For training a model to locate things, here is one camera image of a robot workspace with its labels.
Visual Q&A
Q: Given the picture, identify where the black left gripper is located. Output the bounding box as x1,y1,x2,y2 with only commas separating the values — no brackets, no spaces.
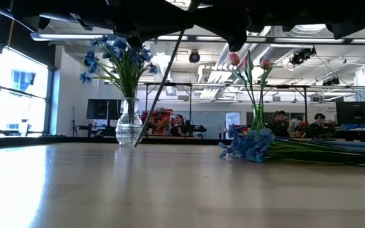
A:
106,0,199,51

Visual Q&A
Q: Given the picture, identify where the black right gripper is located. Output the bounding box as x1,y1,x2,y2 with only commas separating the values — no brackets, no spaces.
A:
198,0,297,53

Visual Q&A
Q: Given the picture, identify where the blue artificial flower bunch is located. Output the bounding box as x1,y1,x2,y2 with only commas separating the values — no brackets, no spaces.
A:
124,44,158,105
92,34,136,105
79,47,132,105
217,125,365,166

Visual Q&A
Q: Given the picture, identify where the pink artificial tulip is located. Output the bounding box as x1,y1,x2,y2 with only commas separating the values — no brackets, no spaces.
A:
228,52,261,107
258,58,274,107

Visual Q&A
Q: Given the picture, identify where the green glass vase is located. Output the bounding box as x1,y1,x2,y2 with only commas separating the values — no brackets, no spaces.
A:
251,104,266,132

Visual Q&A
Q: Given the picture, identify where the clear glass vase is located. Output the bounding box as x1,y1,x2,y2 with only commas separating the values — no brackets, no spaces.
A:
115,97,144,146

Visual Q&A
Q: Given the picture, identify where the long ceiling light bar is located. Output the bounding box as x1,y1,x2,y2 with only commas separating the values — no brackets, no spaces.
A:
157,35,227,41
274,37,365,44
30,32,113,42

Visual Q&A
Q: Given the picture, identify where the black ceiling spotlight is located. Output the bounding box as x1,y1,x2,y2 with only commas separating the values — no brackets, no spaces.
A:
289,46,317,66
321,77,341,87

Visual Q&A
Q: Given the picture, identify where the black computer monitor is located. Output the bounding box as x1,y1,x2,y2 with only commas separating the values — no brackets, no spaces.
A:
86,98,123,120
335,101,365,126

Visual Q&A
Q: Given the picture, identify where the red storage shelf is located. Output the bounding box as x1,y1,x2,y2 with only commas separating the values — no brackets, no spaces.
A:
141,107,174,136

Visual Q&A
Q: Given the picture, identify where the person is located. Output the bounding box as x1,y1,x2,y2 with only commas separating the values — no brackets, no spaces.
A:
307,113,335,139
169,113,189,137
269,110,290,137

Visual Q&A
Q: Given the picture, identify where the black tripod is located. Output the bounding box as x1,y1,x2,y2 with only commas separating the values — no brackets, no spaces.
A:
70,106,79,137

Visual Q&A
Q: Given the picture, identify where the large bright window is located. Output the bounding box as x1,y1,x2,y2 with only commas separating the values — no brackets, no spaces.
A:
0,46,50,136

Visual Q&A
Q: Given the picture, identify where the round black ceiling camera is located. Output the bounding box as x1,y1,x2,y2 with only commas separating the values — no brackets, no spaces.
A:
188,50,202,64

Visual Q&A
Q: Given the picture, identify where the black metal rig frame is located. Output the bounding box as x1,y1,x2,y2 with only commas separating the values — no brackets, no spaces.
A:
144,82,310,124

